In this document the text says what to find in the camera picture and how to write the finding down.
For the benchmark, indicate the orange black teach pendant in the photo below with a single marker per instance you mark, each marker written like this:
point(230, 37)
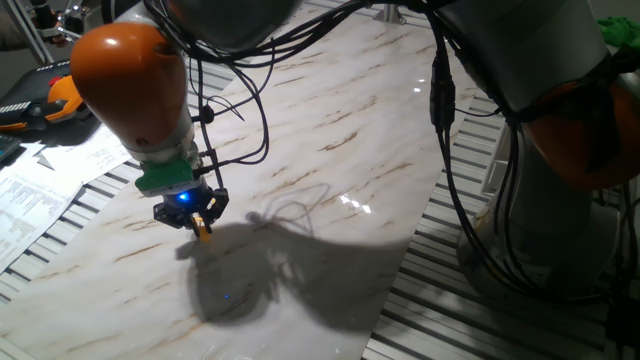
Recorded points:
point(30, 100)

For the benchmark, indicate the marble pattern board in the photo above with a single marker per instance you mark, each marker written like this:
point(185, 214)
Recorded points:
point(325, 125)

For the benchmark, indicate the grey diagonal metal strut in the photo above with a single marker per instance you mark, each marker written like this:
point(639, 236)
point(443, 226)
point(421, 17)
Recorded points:
point(31, 31)

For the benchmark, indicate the green cloth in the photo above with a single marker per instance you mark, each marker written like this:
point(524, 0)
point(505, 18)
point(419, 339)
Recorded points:
point(620, 31)

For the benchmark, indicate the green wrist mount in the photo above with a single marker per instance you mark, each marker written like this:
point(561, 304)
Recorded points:
point(165, 177)

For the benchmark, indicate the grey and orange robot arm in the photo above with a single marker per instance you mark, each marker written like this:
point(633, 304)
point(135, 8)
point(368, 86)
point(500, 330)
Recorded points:
point(125, 80)

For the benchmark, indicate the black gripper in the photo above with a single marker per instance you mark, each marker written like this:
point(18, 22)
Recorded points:
point(192, 202)

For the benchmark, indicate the aluminium post beside spool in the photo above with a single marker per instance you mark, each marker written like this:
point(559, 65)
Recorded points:
point(390, 16)

